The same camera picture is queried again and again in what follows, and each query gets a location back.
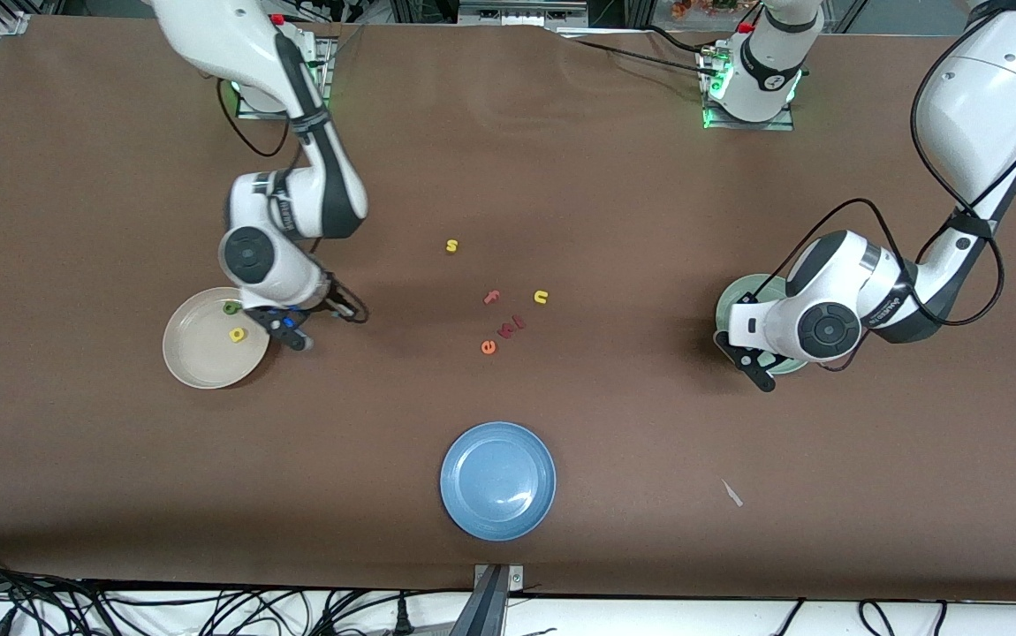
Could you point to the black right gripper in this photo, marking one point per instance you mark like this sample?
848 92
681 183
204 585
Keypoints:
337 303

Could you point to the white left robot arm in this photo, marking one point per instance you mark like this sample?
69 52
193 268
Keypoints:
994 79

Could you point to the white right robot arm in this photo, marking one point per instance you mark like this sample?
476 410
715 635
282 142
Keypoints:
225 35

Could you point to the beige round plate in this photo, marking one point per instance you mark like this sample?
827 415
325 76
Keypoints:
203 353

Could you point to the blue round plate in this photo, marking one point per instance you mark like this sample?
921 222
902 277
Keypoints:
497 481

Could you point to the black power plug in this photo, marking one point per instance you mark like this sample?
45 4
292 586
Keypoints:
402 618

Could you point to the pale green round plate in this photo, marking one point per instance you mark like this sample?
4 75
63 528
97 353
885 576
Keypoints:
738 296

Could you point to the white paper scrap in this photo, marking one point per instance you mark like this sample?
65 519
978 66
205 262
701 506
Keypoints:
731 493

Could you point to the orange dried flowers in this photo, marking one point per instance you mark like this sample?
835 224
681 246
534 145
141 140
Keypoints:
702 7

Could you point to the metal corner bracket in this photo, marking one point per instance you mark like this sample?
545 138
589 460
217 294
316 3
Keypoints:
515 579

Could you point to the grey aluminium profile post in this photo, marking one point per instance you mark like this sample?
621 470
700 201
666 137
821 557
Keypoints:
486 609

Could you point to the grey metal equipment frame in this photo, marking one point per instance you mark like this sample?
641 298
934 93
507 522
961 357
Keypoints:
521 11

